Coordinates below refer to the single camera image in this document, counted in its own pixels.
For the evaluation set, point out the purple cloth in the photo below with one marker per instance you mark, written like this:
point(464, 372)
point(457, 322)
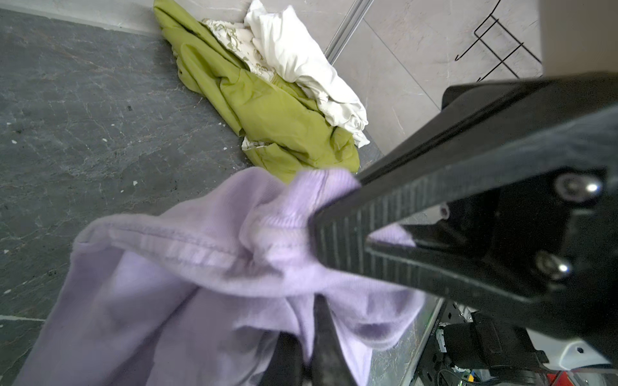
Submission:
point(199, 294)

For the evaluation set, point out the black wire hook rack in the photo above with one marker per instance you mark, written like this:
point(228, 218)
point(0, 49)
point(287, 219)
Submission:
point(503, 44)

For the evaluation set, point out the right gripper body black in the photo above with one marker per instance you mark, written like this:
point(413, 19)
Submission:
point(581, 291)

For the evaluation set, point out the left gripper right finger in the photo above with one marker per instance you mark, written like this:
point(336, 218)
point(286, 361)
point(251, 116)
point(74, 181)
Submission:
point(328, 365)

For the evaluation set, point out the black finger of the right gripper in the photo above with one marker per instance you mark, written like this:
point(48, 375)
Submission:
point(555, 187)
point(482, 283)

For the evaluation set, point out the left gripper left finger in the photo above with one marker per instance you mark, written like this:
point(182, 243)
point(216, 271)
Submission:
point(286, 367)

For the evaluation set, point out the green cloth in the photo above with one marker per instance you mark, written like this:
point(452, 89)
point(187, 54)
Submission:
point(284, 129)

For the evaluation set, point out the floral patterned white cloth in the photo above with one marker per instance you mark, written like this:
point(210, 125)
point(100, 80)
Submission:
point(239, 39)

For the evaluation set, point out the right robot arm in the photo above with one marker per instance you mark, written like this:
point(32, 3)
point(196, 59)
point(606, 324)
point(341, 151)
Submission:
point(510, 353)

